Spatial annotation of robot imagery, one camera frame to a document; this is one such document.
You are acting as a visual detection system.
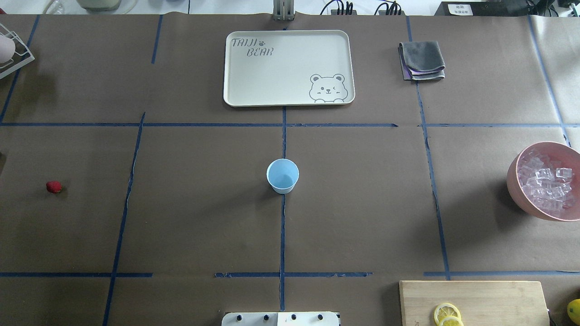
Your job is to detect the white wire cup rack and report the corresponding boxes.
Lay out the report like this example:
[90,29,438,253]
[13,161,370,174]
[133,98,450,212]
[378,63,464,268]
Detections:
[0,24,35,79]

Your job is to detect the folded grey cloth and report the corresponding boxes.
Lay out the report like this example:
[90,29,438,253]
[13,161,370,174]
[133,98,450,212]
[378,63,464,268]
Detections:
[398,41,445,81]

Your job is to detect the wooden cutting board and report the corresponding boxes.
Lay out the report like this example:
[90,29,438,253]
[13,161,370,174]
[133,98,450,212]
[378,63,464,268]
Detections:
[398,280,550,326]

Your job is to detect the red strawberry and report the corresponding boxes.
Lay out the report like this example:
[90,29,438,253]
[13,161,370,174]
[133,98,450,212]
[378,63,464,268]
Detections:
[45,180,63,194]

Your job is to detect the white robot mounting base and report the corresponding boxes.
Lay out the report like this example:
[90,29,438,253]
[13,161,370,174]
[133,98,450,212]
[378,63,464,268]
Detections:
[221,311,341,326]

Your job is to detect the pink cup on rack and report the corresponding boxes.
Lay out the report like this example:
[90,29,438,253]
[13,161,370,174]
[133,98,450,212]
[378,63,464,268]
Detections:
[0,35,16,63]

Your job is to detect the whole yellow lemon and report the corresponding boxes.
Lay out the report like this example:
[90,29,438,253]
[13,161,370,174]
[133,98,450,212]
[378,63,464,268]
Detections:
[567,299,580,326]

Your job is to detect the lemon slices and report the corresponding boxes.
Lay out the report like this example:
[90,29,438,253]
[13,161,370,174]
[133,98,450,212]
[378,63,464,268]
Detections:
[433,302,464,326]

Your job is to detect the pink bowl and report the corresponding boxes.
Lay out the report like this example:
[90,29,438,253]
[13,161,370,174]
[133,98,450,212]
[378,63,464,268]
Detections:
[506,142,580,221]

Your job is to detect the light blue plastic cup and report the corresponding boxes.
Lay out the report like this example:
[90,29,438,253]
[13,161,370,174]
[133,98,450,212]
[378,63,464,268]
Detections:
[266,158,299,195]

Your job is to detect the cream bear serving tray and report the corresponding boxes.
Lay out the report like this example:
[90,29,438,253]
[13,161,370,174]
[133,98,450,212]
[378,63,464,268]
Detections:
[223,30,356,107]

